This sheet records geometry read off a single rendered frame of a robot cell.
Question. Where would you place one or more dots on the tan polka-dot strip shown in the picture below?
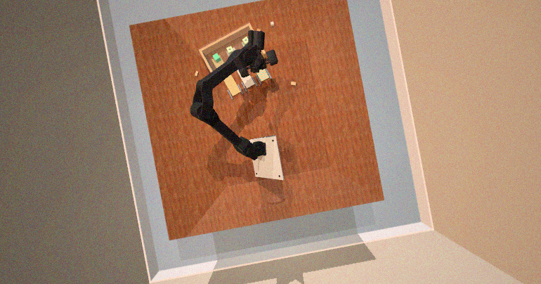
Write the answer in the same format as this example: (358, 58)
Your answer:
(263, 75)

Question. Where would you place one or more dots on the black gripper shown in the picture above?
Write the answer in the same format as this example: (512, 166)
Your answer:
(272, 59)

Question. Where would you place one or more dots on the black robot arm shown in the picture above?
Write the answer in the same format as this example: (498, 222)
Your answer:
(203, 102)

